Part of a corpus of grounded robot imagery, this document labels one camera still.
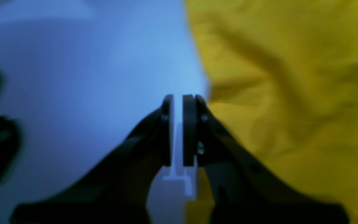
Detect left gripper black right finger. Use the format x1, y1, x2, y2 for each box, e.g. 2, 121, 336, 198
183, 95, 350, 224

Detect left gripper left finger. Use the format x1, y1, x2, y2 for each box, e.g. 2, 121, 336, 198
11, 95, 174, 224

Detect orange yellow T-shirt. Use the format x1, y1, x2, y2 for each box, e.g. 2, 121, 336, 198
185, 0, 358, 224

